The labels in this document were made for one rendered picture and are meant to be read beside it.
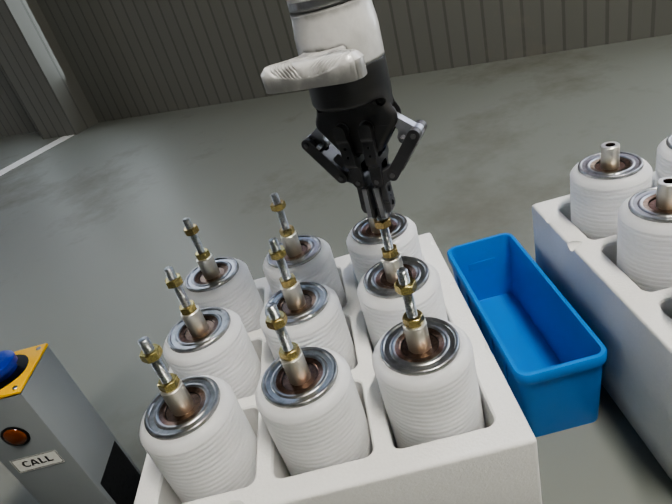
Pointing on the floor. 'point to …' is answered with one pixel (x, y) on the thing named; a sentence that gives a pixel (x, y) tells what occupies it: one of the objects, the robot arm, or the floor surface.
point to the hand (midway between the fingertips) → (377, 199)
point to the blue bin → (531, 333)
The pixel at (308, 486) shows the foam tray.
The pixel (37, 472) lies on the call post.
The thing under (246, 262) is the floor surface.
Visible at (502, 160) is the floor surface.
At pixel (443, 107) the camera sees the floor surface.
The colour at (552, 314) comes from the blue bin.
